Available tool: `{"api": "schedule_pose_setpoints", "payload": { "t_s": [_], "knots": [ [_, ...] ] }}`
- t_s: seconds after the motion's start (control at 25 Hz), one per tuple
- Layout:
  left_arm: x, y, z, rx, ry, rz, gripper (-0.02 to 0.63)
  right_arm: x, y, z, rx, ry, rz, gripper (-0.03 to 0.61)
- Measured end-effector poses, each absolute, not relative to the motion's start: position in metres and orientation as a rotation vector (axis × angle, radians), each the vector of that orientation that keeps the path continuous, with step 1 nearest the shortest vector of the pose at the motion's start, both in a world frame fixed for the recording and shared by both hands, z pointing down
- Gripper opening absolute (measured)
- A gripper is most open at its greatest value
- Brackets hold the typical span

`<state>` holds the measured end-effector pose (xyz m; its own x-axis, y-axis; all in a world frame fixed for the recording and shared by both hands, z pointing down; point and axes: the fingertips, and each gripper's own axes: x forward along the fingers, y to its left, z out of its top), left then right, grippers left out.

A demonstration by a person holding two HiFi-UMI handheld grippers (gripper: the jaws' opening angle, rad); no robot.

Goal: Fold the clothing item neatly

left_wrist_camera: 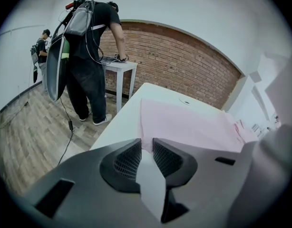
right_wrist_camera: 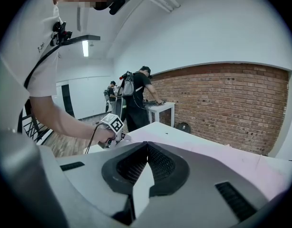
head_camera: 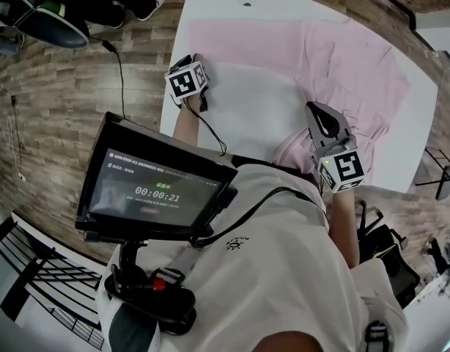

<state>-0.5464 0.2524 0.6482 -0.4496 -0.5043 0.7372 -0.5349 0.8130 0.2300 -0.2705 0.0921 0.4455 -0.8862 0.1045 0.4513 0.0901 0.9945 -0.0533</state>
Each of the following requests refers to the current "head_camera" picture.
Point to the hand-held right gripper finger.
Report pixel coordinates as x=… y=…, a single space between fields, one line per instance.
x=314 y=130
x=340 y=123

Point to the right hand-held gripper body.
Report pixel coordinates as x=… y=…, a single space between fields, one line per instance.
x=347 y=167

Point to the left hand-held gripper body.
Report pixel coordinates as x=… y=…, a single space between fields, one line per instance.
x=184 y=81

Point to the pink robe garment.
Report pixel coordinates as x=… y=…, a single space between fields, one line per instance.
x=320 y=57

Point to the person's right forearm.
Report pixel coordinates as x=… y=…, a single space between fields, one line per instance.
x=344 y=226

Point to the person's left forearm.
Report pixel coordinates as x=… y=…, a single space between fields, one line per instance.
x=186 y=127

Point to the large white table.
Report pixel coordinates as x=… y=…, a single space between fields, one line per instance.
x=247 y=105

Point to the black bag yellow trim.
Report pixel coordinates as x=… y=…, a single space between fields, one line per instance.
x=386 y=251

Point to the black folding chair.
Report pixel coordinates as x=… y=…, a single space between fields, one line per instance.
x=445 y=182

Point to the black office chair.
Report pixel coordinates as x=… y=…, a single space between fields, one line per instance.
x=397 y=270

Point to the small pale bottle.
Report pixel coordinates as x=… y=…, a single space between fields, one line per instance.
x=432 y=54

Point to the black monitor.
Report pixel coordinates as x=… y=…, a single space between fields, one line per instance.
x=151 y=193

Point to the dark blue oval pad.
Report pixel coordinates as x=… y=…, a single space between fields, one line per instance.
x=56 y=31

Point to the person's white t-shirt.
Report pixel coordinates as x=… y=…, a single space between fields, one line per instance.
x=276 y=288

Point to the black monitor mount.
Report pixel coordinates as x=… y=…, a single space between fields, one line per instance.
x=148 y=292

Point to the black metal frame chair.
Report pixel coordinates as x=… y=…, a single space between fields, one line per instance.
x=38 y=270

